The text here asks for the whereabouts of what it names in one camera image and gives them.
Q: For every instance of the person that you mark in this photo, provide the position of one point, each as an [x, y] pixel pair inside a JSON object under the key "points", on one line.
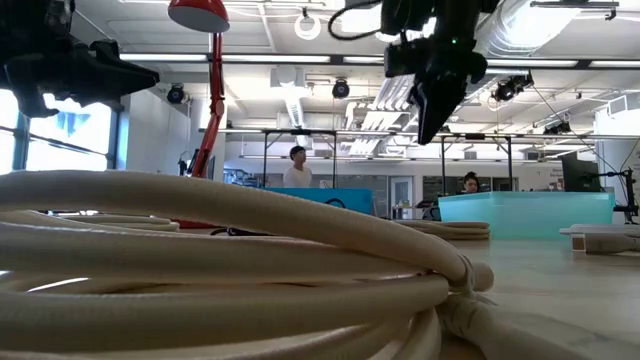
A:
{"points": [[470, 184], [298, 177]]}

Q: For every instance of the teal plastic bin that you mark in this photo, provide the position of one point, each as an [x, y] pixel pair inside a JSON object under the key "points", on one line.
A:
{"points": [[525, 215]]}

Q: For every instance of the black computer monitor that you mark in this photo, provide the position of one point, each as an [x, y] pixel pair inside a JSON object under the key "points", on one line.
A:
{"points": [[580, 175]]}

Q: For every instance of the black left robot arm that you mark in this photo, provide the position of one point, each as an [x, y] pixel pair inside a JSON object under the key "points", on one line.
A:
{"points": [[20, 15]]}

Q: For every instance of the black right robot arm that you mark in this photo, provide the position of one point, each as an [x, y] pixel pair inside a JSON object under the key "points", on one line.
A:
{"points": [[450, 15]]}

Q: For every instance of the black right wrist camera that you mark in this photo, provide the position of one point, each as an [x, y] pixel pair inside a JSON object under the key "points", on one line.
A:
{"points": [[399, 60]]}

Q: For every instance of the silver ventilation duct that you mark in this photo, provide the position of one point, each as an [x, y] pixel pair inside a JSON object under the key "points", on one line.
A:
{"points": [[520, 25]]}

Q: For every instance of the black metal workstation frame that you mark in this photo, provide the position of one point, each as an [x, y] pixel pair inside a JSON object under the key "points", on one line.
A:
{"points": [[265, 160], [443, 165]]}

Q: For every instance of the blue plastic bin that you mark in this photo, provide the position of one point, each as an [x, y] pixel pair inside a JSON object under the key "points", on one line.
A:
{"points": [[320, 197]]}

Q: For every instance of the red desk lamp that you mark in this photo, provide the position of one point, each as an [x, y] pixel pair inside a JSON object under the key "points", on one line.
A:
{"points": [[200, 15]]}

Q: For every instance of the black ceiling spotlight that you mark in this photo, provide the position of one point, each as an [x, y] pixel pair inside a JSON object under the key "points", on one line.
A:
{"points": [[507, 89], [175, 94], [340, 89]]}

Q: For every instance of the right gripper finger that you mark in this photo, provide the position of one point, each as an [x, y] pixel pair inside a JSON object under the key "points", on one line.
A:
{"points": [[447, 97], [423, 115]]}

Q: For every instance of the window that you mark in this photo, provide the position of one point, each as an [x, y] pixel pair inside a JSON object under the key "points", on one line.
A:
{"points": [[65, 135]]}

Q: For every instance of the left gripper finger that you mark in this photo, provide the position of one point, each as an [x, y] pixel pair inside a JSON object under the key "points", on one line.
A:
{"points": [[125, 72], [35, 87]]}

